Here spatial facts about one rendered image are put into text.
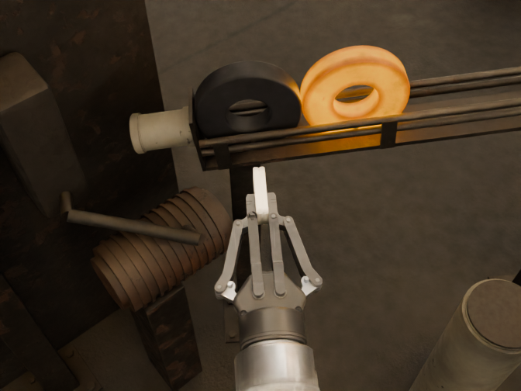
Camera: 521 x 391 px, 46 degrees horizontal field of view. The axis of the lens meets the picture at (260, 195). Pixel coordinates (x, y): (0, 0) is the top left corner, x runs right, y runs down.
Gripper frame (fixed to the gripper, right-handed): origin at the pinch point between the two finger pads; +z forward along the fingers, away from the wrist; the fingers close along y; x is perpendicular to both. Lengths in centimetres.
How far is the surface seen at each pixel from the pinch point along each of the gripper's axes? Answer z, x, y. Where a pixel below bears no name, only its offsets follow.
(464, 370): -16.7, -28.7, 31.0
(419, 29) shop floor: 112, -80, 63
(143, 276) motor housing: -1.4, -19.4, -17.9
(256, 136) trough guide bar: 12.1, -3.6, 0.3
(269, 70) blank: 16.4, 5.5, 2.4
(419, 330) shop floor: 4, -71, 38
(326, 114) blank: 14.2, -1.9, 10.6
